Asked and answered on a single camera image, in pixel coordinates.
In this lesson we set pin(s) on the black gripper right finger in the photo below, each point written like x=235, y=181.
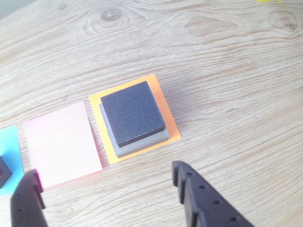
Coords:
x=208, y=208

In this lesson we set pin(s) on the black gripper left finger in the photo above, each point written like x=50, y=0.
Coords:
x=26, y=203

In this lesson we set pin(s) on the small dark cube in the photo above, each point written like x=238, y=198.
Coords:
x=6, y=175

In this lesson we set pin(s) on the large grey block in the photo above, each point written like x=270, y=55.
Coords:
x=142, y=146

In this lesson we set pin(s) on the medium dark block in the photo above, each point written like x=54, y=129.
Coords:
x=132, y=111

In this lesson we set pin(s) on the blue paper sheet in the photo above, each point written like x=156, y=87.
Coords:
x=11, y=146

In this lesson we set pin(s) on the pink paper sheet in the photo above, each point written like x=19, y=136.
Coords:
x=59, y=142

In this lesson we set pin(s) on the orange paper sheet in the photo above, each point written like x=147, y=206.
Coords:
x=163, y=106

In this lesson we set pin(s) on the yellow tape on table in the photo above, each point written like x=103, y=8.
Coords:
x=270, y=0

